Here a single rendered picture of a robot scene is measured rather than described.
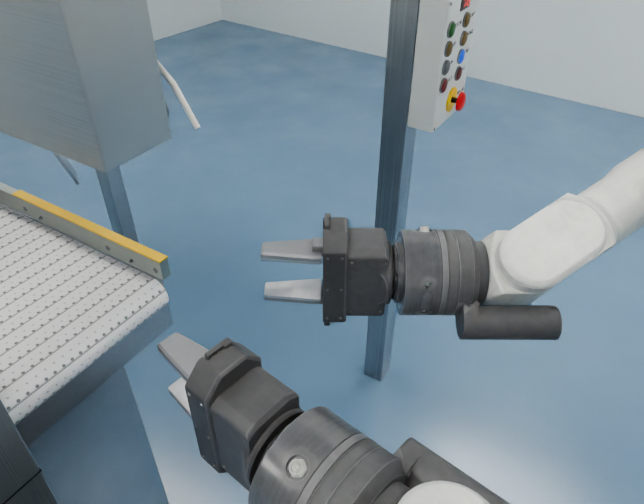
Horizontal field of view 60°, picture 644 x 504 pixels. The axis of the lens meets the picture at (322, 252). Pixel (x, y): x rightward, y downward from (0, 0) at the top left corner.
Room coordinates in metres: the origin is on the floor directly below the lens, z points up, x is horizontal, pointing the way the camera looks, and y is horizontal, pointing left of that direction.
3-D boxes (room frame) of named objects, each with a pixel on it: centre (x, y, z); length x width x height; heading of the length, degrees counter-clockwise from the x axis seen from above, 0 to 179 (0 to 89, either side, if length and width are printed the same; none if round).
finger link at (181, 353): (0.30, 0.10, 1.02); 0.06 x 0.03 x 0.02; 49
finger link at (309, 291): (0.44, 0.03, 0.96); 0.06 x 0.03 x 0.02; 90
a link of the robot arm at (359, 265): (0.44, -0.06, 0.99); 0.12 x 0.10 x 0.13; 90
